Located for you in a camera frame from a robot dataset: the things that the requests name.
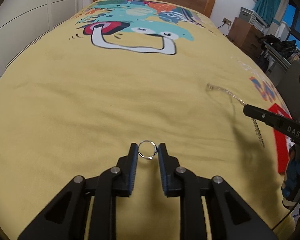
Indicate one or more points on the white wardrobe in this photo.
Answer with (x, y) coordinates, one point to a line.
(24, 21)

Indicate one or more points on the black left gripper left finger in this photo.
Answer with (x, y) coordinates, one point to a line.
(86, 208)

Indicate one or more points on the wall power outlet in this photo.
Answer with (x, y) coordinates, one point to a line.
(226, 21)

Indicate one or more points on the wooden nightstand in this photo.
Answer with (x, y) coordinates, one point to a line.
(246, 37)

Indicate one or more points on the yellow dinosaur bedspread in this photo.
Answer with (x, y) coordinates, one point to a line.
(124, 71)

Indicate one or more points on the blue gloved hand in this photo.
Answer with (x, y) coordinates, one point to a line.
(291, 182)

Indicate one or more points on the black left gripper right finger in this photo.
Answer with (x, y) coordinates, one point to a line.
(209, 207)

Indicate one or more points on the black backpack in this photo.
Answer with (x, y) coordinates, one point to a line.
(284, 48)

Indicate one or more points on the grey office chair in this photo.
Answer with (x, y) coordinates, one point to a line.
(288, 86)

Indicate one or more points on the teal curtain right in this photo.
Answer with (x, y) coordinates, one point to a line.
(271, 10)

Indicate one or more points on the red white jewelry box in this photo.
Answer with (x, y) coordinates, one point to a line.
(282, 141)

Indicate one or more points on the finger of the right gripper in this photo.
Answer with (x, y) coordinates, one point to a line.
(280, 123)

